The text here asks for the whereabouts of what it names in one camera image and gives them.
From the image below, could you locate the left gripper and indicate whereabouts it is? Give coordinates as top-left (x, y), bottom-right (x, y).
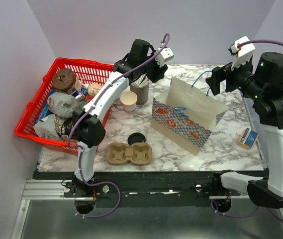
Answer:
top-left (138, 50), bottom-right (167, 83)

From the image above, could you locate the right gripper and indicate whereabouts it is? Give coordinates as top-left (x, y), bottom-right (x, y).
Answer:
top-left (205, 53), bottom-right (266, 100)

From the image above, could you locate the blue checkered paper bag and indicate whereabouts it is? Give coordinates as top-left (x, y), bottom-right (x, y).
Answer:
top-left (151, 77), bottom-right (228, 155)

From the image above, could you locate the black plastic cup lid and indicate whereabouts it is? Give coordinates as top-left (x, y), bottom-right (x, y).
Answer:
top-left (127, 132), bottom-right (146, 145)

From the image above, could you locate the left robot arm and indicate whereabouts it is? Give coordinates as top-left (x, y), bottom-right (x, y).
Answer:
top-left (70, 33), bottom-right (174, 197)

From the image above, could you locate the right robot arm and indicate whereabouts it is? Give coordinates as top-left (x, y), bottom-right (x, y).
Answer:
top-left (206, 52), bottom-right (283, 209)

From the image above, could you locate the bundle of white straws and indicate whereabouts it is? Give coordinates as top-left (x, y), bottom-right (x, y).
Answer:
top-left (134, 74), bottom-right (147, 88)

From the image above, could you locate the grey straw holder cup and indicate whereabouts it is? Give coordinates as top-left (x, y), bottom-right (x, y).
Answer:
top-left (130, 80), bottom-right (149, 105)

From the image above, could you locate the beige drink bottle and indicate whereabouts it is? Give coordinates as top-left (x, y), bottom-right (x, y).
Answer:
top-left (84, 83), bottom-right (102, 97)

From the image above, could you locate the red plastic basket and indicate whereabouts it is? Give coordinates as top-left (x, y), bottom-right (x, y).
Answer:
top-left (14, 57), bottom-right (113, 155)

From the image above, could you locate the red blue drink can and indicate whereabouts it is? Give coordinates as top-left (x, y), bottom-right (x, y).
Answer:
top-left (67, 83), bottom-right (89, 102)

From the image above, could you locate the cardboard cup carrier tray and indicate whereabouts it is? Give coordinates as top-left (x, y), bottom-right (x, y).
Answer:
top-left (106, 142), bottom-right (152, 166)

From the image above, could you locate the brown round bread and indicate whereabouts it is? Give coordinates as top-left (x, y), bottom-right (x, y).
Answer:
top-left (52, 68), bottom-right (76, 95)

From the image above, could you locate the grey paper food bag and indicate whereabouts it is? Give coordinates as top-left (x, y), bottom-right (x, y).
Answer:
top-left (47, 92), bottom-right (78, 118)

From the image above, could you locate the black ice cream tub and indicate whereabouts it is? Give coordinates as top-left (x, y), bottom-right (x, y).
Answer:
top-left (60, 118), bottom-right (74, 140)

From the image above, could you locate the white printed food bag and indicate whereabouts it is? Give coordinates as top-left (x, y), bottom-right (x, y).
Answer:
top-left (33, 114), bottom-right (66, 140)

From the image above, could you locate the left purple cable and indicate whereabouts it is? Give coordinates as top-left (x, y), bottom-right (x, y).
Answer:
top-left (67, 33), bottom-right (171, 219)

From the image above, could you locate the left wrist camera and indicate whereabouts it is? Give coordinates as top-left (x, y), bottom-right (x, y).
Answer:
top-left (155, 47), bottom-right (174, 67)

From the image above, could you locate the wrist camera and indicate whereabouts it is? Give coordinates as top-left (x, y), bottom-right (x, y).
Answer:
top-left (155, 47), bottom-right (174, 67)
top-left (229, 36), bottom-right (256, 71)

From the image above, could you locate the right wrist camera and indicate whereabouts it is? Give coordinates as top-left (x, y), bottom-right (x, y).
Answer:
top-left (229, 36), bottom-right (256, 71)

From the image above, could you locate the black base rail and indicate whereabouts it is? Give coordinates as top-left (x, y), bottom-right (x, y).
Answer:
top-left (33, 171), bottom-right (241, 208)

